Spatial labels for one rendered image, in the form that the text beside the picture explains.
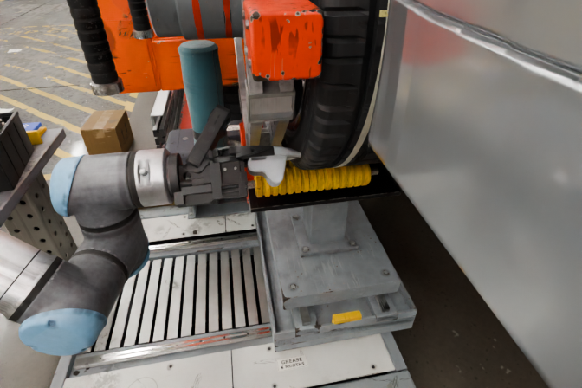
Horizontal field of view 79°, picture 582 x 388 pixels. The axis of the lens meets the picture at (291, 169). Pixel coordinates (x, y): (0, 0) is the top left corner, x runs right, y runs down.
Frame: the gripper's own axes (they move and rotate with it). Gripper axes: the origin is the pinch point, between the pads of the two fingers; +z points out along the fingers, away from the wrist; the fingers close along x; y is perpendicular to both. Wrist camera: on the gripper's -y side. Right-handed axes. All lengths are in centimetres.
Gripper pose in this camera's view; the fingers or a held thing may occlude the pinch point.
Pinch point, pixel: (293, 151)
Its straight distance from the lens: 60.7
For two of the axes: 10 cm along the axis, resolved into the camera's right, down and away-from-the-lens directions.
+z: 9.8, -1.0, 1.5
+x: 1.3, -2.0, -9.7
